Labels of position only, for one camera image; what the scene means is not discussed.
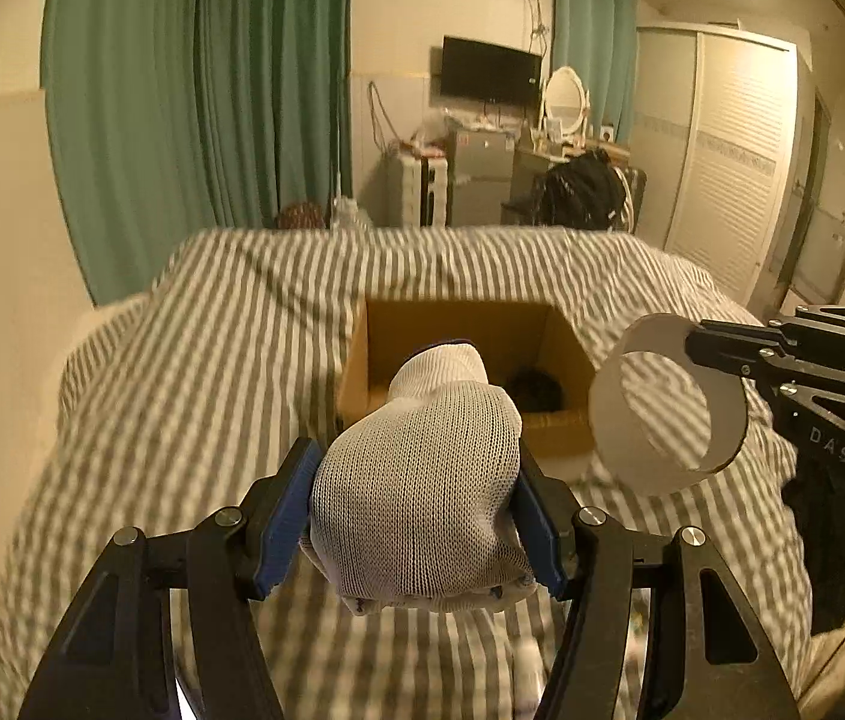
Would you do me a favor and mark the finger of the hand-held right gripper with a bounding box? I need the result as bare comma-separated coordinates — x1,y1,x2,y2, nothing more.
723,351,845,398
685,319,795,355

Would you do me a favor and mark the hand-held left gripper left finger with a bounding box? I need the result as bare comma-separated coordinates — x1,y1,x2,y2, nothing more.
17,437,323,720

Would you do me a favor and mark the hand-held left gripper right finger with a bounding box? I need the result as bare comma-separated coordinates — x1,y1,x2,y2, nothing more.
516,446,802,720

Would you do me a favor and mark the white tape roll ring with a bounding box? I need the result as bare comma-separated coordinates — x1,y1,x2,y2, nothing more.
589,313,750,497

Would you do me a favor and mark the white knit glove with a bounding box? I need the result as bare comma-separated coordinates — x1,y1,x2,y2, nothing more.
306,343,544,616

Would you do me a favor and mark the brown cardboard box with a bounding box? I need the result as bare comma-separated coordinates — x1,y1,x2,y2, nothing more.
337,298,598,458

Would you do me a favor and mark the person's right forearm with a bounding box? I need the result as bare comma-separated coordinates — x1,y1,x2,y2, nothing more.
781,454,845,635

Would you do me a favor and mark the dark object in box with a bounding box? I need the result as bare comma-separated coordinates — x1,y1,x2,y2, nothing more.
505,365,566,413

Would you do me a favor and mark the white louvred wardrobe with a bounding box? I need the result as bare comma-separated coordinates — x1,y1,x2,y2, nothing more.
634,22,814,305

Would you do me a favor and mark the grey striped bed sheet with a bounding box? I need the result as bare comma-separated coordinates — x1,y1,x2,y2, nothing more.
0,225,817,720

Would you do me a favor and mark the black backpack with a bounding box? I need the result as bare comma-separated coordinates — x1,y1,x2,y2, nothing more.
531,150,628,230

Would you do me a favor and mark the dressing table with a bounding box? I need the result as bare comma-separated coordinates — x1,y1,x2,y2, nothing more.
501,136,632,226

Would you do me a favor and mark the brown woven basket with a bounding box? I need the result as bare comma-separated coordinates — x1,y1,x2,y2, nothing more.
276,201,325,230

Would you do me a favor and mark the white oval mirror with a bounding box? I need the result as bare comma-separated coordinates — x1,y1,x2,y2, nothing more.
540,66,592,142

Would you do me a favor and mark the grey mini fridge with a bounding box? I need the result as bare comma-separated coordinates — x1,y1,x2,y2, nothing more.
447,127,517,227

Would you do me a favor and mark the clear plastic bottle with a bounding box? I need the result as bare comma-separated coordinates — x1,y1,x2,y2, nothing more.
330,196,374,230

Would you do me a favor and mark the narrow green curtain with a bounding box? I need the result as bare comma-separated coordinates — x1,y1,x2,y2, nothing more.
549,0,641,145

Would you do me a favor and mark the white drawer cabinet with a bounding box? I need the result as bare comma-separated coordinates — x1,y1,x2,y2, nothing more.
386,152,450,227

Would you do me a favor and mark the black flat television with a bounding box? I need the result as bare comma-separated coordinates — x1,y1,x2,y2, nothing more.
439,35,544,108

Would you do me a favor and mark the wide green curtain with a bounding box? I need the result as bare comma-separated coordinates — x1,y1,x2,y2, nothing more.
42,0,353,305

